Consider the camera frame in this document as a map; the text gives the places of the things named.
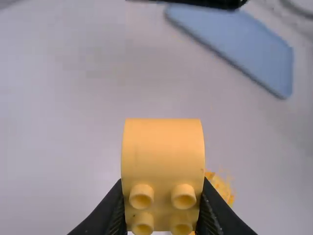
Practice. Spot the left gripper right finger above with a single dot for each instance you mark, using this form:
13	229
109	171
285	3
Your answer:
217	215

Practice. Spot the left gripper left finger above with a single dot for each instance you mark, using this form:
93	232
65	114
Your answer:
107	210

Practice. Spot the yellow toy car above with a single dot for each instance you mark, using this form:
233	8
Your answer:
223	189

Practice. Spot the yellow toy brick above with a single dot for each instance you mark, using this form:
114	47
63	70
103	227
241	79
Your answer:
162	156

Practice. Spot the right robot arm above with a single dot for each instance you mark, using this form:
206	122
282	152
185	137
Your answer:
195	3

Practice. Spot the blue mat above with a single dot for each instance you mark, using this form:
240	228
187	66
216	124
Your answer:
239	49

